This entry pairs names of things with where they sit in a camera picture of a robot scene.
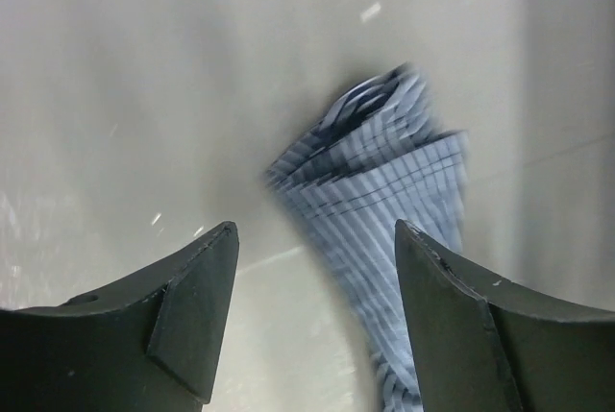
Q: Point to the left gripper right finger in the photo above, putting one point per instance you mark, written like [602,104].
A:
[481,342]

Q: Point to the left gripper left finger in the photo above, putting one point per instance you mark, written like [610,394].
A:
[150,341]

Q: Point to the striped blue boxer shorts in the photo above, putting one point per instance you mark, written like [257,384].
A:
[377,156]

